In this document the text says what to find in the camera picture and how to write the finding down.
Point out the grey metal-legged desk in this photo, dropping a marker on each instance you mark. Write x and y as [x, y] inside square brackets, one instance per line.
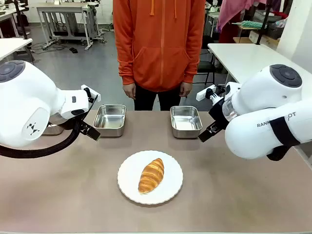
[65, 9]

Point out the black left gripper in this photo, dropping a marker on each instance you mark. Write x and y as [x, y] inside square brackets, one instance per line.
[82, 125]

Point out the white side table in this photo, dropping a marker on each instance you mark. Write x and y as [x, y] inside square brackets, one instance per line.
[12, 47]

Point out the orange zip hoodie torso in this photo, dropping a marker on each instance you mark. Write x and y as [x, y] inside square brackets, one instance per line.
[158, 44]

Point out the black trousers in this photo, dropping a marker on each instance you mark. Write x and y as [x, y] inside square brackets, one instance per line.
[146, 100]

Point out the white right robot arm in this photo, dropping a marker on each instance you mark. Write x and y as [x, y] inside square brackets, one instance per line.
[268, 102]

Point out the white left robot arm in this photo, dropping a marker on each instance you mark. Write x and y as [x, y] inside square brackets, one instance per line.
[26, 102]

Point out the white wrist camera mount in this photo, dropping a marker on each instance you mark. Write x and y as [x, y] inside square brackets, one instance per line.
[203, 93]
[93, 91]

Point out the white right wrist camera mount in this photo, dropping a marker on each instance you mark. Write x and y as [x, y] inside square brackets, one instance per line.
[203, 93]

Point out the person's right forearm orange sleeve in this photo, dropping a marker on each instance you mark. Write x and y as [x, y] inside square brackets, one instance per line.
[125, 63]

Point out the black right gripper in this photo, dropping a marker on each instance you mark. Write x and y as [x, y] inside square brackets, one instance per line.
[219, 114]

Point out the person's right hand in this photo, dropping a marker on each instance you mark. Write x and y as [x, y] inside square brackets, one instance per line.
[129, 91]

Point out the large white work table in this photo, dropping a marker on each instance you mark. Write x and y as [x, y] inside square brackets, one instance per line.
[243, 58]

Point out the person's left hand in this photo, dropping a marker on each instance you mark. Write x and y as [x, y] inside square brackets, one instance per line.
[185, 89]

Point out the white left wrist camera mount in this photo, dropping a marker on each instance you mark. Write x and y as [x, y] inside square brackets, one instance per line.
[93, 91]

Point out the teal fluffy duster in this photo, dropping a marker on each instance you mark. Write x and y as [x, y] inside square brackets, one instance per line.
[248, 24]

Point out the black chair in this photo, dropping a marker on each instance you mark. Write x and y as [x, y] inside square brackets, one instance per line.
[206, 65]

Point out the white scalloped plate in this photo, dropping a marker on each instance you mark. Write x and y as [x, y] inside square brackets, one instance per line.
[126, 180]

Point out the black stand pole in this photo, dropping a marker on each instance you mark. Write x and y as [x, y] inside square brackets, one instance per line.
[263, 22]

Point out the steel rectangular container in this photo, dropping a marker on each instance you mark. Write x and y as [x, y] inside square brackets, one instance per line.
[186, 122]
[109, 119]
[54, 129]

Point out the person's left forearm orange sleeve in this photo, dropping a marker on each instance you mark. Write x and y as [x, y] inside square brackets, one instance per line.
[193, 56]

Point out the golden croissant bread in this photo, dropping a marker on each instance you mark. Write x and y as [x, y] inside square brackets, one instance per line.
[151, 175]

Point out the pink hanging cloth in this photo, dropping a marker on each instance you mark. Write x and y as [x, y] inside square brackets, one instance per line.
[231, 12]

